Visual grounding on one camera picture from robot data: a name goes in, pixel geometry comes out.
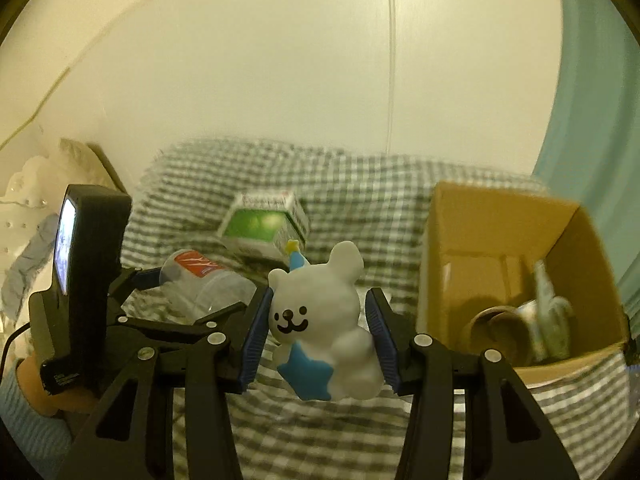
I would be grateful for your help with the clear plastic bottle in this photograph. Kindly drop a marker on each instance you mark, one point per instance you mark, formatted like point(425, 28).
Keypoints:
point(210, 285)

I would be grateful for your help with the grey checked blanket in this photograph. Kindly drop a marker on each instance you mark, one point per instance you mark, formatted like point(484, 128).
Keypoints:
point(350, 195)

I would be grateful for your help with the person's left hand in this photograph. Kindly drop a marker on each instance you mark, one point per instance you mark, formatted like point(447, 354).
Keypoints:
point(60, 400)

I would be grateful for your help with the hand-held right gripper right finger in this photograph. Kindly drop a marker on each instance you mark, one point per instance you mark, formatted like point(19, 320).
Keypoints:
point(379, 340)

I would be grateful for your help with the blue grey cloth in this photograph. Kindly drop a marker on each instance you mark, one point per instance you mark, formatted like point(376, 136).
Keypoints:
point(27, 265)

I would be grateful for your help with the brown round cup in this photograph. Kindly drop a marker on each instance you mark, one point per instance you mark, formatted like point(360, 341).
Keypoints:
point(500, 332)

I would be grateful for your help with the beige cushion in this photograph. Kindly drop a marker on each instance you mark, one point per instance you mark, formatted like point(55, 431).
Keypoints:
point(82, 160)

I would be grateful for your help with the light blue curtain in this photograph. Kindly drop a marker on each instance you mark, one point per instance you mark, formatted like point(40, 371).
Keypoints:
point(590, 110)

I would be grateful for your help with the white bear toy blue star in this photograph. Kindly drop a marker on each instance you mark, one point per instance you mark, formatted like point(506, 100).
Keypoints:
point(315, 305)

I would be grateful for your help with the crumpled packet in box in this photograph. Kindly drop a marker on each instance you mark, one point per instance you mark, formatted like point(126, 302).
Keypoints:
point(547, 320)

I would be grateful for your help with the person's left forearm striped sleeve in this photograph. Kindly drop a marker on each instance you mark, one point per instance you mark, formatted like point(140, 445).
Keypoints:
point(27, 420)

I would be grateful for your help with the brown cardboard box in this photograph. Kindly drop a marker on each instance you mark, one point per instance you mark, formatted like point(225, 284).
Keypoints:
point(480, 220)

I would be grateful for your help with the white lace pillow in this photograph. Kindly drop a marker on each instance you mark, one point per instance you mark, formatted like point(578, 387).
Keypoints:
point(25, 200)

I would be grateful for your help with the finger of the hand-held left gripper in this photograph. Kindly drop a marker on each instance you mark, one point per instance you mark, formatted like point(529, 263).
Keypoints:
point(135, 280)
point(170, 331)

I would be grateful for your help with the green and white carton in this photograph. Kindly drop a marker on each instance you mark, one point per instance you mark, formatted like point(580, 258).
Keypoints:
point(255, 225)

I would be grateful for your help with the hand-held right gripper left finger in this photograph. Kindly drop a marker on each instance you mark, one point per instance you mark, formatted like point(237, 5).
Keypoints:
point(254, 332)

